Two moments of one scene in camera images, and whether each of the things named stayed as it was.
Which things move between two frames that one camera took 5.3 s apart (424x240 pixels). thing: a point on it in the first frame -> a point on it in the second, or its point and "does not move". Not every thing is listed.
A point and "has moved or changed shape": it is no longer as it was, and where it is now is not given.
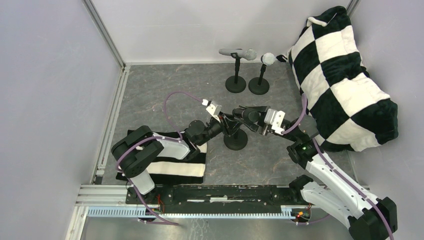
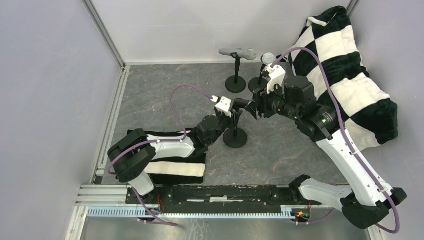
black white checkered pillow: x=352 y=112 does not move
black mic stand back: x=236 y=141 does not move
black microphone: x=252 y=115 has moved or changed shape
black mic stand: x=236 y=83 does not move
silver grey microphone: x=249 y=54 does not move
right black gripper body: x=262 y=120 -> x=259 y=104
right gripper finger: x=255 y=128 -> x=251 y=107
